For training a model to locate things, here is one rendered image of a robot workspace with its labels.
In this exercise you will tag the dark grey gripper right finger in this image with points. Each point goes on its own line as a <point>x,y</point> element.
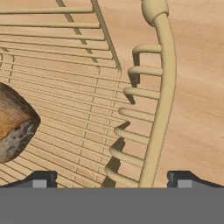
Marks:
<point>180,178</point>

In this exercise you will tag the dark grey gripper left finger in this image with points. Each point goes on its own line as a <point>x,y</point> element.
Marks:
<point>43,178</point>

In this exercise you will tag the brown bread loaf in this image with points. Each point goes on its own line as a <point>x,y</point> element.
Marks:
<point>14,125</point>

